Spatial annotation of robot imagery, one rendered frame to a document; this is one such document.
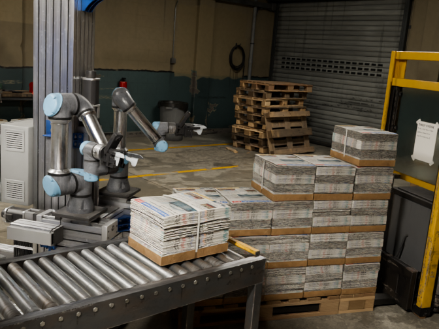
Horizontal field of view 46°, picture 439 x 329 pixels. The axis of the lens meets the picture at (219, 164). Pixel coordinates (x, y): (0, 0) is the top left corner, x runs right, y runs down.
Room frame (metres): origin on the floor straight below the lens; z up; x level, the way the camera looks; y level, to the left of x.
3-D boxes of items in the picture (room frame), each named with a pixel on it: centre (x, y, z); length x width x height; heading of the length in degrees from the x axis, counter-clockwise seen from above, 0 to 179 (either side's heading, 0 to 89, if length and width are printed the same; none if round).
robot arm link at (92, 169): (2.48, 0.61, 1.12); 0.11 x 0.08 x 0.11; 141
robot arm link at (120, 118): (3.35, 0.67, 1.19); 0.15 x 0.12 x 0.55; 13
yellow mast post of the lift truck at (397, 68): (4.04, -1.30, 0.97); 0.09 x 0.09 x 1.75; 19
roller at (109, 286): (2.02, 0.49, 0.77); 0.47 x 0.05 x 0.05; 40
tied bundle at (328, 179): (3.49, -0.71, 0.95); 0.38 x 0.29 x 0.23; 17
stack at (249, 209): (3.35, -0.30, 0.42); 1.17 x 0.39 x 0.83; 109
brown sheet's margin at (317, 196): (3.49, -0.71, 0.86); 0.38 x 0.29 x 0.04; 17
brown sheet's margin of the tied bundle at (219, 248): (2.38, 0.08, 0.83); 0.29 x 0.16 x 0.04; 40
